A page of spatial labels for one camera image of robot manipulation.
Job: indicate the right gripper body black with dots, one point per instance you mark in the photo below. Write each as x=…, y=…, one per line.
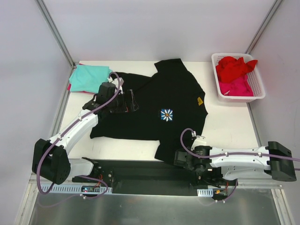
x=179, y=158

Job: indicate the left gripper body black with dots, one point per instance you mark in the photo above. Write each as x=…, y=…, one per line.
x=128, y=101

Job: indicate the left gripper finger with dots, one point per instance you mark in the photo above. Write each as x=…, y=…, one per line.
x=130, y=97
x=130, y=107

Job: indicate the black t-shirt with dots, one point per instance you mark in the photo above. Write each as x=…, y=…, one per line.
x=169, y=102

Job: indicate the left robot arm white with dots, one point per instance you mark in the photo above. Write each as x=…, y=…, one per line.
x=50, y=158

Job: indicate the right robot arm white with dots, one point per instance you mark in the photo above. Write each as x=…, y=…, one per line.
x=216, y=165

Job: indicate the folded teal t-shirt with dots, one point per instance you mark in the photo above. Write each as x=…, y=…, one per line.
x=100, y=74

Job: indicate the folded pink t-shirt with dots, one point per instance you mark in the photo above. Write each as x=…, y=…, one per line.
x=81, y=80

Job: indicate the magenta t-shirt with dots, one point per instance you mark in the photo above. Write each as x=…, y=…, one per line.
x=238, y=87

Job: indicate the red t-shirt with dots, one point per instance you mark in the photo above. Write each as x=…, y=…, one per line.
x=229, y=68

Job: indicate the white plastic basket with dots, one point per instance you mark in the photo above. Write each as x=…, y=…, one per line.
x=254, y=79

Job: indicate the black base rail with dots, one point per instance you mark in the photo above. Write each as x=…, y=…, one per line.
x=137, y=177

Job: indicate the left aluminium frame post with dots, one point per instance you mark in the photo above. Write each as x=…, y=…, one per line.
x=55, y=32

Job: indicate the aluminium frame post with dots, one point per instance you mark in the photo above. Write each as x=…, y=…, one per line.
x=55, y=32
x=263, y=26

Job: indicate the right aluminium frame post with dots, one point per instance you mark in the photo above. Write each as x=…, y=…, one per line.
x=263, y=26

